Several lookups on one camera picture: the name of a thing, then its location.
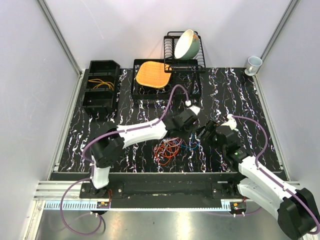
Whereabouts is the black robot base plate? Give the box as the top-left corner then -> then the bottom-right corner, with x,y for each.
79,172 -> 243,210

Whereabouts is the white mug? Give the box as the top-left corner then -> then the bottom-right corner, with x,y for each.
244,56 -> 263,76

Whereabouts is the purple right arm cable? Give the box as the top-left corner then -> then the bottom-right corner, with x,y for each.
207,114 -> 320,236

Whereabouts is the black near storage bin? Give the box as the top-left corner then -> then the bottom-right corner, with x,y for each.
80,89 -> 118,122

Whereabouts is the black tall dish rack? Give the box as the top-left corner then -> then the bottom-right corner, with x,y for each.
163,31 -> 206,74

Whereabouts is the orange woven mat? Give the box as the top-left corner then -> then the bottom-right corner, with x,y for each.
136,61 -> 171,89

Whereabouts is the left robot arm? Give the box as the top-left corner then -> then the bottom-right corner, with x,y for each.
86,105 -> 200,198

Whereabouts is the orange cable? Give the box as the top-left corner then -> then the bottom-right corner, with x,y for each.
153,138 -> 183,166

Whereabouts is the aluminium frame rail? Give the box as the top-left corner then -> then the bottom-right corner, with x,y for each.
33,181 -> 82,200

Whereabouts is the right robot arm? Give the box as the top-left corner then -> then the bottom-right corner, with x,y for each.
196,117 -> 320,240

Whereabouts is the green ceramic bowl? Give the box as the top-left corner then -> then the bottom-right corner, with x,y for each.
174,29 -> 201,60

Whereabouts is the yellow cable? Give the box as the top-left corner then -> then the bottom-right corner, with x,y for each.
88,78 -> 115,90

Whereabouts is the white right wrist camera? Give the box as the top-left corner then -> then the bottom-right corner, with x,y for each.
226,114 -> 237,130

